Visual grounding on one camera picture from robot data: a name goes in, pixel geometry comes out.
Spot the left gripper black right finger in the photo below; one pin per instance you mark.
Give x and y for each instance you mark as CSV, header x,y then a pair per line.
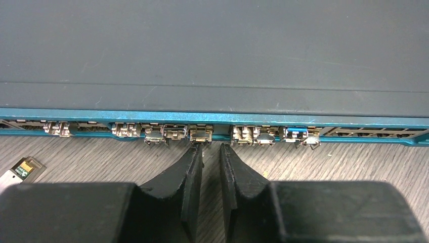
x,y
259,210

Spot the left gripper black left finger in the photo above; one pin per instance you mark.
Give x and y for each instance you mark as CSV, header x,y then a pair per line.
x,y
164,209

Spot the small silver transceiver module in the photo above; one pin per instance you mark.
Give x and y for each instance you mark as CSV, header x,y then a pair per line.
x,y
26,170

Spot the dark grey network switch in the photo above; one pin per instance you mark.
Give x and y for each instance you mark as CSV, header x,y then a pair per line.
x,y
246,72

